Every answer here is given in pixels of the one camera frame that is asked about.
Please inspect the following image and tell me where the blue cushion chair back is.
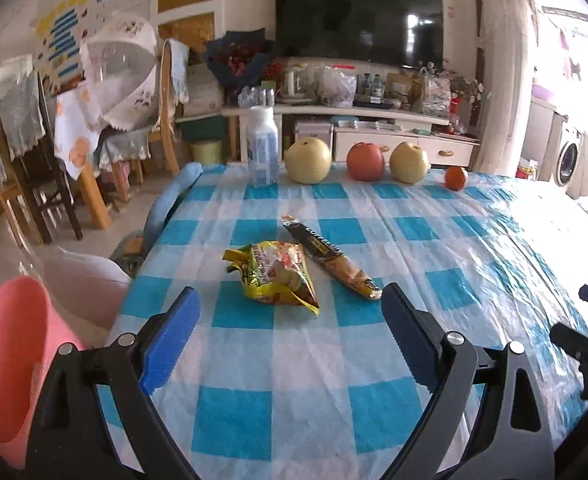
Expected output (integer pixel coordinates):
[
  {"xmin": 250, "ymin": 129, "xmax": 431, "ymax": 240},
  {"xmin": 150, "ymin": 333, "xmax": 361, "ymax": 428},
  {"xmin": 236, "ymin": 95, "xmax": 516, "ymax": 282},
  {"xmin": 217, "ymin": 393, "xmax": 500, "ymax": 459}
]
[{"xmin": 142, "ymin": 162, "xmax": 204, "ymax": 256}]

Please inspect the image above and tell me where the green waste bin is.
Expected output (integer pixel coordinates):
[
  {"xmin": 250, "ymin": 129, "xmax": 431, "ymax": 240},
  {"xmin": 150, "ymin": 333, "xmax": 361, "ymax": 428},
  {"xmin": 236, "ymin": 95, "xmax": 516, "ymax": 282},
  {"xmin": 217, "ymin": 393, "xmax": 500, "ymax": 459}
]
[{"xmin": 189, "ymin": 139, "xmax": 223, "ymax": 167}]

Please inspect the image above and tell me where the yellow green snack bag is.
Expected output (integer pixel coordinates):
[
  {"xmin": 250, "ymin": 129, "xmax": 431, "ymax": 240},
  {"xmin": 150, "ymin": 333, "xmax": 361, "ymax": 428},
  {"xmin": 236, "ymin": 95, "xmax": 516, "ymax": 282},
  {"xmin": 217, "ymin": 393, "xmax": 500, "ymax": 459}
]
[{"xmin": 222, "ymin": 240, "xmax": 320, "ymax": 316}]

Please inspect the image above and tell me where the electric kettle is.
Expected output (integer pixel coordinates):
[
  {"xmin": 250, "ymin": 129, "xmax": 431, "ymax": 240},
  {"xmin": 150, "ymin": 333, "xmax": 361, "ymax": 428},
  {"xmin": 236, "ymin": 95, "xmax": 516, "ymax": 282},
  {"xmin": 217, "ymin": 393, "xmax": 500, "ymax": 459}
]
[{"xmin": 280, "ymin": 63, "xmax": 308, "ymax": 100}]

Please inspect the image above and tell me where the white floral dining tablecloth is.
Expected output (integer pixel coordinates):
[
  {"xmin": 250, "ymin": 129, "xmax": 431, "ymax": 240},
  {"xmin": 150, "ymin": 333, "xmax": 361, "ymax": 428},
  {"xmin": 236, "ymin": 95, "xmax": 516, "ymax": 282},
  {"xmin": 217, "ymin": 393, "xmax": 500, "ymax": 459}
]
[{"xmin": 54, "ymin": 84, "xmax": 106, "ymax": 180}]

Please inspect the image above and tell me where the white mesh food cover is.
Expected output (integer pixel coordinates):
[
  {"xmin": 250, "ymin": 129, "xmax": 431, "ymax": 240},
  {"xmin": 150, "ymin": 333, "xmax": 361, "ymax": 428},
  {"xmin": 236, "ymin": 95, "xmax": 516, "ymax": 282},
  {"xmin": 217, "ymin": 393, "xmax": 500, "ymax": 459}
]
[{"xmin": 80, "ymin": 12, "xmax": 160, "ymax": 131}]

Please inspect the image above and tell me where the dark wooden chair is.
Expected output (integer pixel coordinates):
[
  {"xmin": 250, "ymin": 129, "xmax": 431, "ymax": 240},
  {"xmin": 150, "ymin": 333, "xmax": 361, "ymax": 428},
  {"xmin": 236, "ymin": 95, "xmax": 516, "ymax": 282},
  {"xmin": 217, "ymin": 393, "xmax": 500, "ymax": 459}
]
[{"xmin": 0, "ymin": 70, "xmax": 83, "ymax": 244}]

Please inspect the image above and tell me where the yellow pear right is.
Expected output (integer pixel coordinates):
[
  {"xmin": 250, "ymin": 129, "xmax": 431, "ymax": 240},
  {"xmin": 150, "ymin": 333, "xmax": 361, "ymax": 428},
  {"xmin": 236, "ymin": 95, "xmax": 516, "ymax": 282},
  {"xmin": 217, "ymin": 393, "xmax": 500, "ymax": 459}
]
[{"xmin": 389, "ymin": 142, "xmax": 431, "ymax": 185}]

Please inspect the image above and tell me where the small orange tangerine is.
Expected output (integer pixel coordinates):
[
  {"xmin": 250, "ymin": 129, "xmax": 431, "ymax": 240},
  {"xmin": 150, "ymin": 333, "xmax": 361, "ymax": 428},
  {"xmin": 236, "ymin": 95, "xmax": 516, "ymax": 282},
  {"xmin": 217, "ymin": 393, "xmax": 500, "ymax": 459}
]
[{"xmin": 444, "ymin": 166, "xmax": 468, "ymax": 192}]

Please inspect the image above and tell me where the white milk bottle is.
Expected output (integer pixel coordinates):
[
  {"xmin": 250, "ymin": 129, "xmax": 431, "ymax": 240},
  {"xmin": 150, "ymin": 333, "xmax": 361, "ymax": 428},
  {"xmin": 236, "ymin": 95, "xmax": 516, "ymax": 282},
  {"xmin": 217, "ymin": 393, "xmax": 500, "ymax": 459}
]
[{"xmin": 246, "ymin": 106, "xmax": 280, "ymax": 188}]

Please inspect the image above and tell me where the yellow pear left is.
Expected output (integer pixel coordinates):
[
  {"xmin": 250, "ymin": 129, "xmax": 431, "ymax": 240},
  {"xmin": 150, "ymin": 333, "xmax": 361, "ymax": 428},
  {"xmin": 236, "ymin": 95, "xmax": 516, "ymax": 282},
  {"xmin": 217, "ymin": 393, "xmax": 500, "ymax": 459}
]
[{"xmin": 284, "ymin": 136, "xmax": 332, "ymax": 184}]

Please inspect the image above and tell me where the white lace curtain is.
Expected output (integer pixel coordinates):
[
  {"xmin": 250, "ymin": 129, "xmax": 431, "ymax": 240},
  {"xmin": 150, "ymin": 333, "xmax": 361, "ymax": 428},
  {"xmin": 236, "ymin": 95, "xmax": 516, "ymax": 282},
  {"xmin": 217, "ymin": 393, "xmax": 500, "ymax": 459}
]
[{"xmin": 474, "ymin": 0, "xmax": 538, "ymax": 177}]

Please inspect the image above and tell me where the coffee stick packet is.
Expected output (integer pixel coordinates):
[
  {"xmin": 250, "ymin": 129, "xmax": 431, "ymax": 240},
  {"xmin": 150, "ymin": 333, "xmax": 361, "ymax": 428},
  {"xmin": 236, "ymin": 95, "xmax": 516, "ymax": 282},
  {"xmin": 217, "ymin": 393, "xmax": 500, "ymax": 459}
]
[{"xmin": 282, "ymin": 214, "xmax": 383, "ymax": 301}]

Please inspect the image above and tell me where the wooden chair light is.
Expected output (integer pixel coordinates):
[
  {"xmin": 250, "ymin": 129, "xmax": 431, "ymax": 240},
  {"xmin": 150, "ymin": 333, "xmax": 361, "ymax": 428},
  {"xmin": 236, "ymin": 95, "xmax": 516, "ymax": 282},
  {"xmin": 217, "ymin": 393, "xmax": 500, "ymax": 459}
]
[{"xmin": 97, "ymin": 38, "xmax": 190, "ymax": 182}]

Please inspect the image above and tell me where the white washing machine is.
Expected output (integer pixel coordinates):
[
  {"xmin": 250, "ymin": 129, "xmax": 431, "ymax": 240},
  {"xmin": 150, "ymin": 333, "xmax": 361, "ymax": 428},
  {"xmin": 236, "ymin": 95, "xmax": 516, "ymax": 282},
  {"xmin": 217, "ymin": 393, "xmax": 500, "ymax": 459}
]
[{"xmin": 538, "ymin": 114, "xmax": 584, "ymax": 193}]

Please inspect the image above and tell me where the black flat television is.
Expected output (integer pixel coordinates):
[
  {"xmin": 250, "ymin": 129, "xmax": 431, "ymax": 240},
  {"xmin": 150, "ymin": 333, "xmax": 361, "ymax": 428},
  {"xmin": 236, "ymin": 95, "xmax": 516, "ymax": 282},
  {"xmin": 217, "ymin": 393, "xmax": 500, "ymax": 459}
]
[{"xmin": 275, "ymin": 0, "xmax": 444, "ymax": 68}]

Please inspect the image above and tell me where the yellow pear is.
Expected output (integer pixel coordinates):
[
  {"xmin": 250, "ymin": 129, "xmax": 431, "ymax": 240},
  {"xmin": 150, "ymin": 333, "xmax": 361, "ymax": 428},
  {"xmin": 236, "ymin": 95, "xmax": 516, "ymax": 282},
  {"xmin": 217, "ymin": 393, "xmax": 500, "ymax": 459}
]
[
  {"xmin": 284, "ymin": 136, "xmax": 332, "ymax": 184},
  {"xmin": 389, "ymin": 142, "xmax": 431, "ymax": 185}
]

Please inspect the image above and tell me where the pink plastic trash bin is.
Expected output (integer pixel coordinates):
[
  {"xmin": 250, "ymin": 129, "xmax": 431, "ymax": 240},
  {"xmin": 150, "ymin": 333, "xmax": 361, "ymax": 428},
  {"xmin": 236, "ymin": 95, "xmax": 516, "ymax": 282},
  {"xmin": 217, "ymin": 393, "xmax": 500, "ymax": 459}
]
[{"xmin": 0, "ymin": 276, "xmax": 85, "ymax": 469}]

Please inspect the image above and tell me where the white tv cabinet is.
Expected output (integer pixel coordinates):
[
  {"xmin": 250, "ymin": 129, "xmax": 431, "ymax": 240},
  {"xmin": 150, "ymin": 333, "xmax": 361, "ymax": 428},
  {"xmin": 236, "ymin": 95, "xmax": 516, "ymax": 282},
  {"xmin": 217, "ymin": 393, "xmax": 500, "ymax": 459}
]
[{"xmin": 222, "ymin": 103, "xmax": 482, "ymax": 168}]

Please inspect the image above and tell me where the blue white checkered tablecloth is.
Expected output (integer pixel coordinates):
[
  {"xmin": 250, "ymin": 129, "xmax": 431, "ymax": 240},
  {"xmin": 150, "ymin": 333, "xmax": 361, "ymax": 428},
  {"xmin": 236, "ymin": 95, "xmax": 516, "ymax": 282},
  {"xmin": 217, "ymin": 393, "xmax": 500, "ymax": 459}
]
[{"xmin": 114, "ymin": 165, "xmax": 588, "ymax": 479}]

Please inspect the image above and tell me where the dark flower bouquet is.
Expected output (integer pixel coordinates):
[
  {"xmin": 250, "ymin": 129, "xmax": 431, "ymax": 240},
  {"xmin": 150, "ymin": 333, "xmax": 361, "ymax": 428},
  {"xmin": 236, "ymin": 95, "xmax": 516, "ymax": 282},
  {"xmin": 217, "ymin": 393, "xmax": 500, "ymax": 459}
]
[{"xmin": 201, "ymin": 28, "xmax": 274, "ymax": 90}]

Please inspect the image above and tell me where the red apple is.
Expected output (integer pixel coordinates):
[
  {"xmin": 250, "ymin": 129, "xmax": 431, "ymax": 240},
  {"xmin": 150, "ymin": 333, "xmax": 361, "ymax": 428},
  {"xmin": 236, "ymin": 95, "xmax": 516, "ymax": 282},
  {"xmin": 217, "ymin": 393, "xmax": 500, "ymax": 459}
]
[{"xmin": 346, "ymin": 142, "xmax": 385, "ymax": 182}]

